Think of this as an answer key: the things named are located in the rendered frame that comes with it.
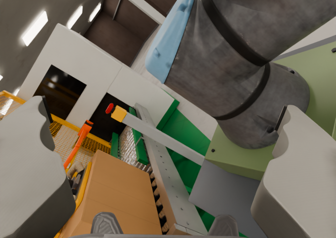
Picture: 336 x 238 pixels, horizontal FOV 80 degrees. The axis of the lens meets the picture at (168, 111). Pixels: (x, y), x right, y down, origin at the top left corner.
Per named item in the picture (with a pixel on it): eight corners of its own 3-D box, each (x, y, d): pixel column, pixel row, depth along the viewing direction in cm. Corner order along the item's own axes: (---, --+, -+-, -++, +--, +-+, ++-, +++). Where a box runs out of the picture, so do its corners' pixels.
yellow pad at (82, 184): (83, 175, 123) (76, 172, 121) (92, 162, 122) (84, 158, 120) (70, 218, 91) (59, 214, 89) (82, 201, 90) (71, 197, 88)
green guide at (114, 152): (114, 140, 309) (109, 137, 306) (118, 134, 308) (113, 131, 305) (109, 220, 159) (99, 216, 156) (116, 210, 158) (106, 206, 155)
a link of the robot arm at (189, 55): (205, 81, 50) (146, 37, 44) (267, 30, 39) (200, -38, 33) (201, 130, 40) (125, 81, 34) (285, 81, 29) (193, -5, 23)
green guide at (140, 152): (133, 110, 304) (128, 107, 301) (137, 105, 303) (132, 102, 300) (146, 166, 154) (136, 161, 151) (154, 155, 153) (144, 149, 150)
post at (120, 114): (224, 177, 159) (111, 113, 126) (229, 170, 158) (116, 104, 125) (229, 182, 152) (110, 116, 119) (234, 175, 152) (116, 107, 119)
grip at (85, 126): (86, 134, 133) (79, 130, 132) (93, 123, 132) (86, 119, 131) (84, 139, 126) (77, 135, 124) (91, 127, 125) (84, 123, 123)
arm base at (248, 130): (244, 79, 55) (218, 57, 51) (322, 62, 37) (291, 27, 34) (217, 143, 50) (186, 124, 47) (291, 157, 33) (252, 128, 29)
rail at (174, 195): (144, 111, 308) (134, 104, 302) (146, 108, 308) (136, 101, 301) (203, 245, 91) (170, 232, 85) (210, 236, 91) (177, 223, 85)
